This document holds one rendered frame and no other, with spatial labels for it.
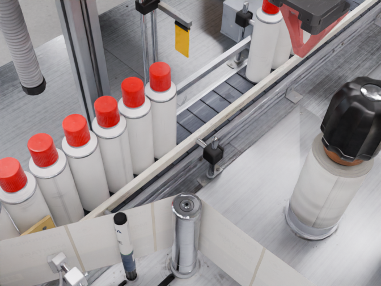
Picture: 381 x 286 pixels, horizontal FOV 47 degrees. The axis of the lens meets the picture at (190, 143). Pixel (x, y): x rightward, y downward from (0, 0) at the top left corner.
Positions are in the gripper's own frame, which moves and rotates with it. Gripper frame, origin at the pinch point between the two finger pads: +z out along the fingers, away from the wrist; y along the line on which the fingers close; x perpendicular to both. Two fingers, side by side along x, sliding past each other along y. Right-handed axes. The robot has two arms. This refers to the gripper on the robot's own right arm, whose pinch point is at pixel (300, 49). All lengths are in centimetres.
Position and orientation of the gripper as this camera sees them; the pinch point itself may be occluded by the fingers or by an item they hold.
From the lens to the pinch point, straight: 58.0
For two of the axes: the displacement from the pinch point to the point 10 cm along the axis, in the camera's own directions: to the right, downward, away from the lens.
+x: -7.1, -5.7, 4.1
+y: 7.0, -5.5, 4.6
